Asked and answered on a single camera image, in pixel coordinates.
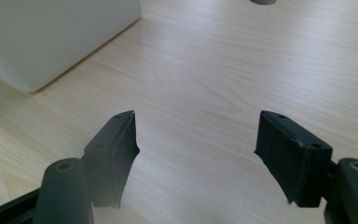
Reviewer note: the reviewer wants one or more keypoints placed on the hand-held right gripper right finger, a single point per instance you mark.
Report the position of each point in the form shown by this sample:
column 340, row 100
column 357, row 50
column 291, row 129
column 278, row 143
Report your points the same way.
column 295, row 155

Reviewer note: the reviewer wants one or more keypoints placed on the white box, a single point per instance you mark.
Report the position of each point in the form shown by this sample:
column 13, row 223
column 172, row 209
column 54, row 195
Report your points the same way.
column 43, row 37

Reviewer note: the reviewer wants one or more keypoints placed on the grey round object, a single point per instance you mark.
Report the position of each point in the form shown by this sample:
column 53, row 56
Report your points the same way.
column 263, row 1

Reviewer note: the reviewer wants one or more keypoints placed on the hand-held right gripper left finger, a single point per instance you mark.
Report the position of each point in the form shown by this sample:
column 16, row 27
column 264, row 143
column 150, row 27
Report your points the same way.
column 112, row 155

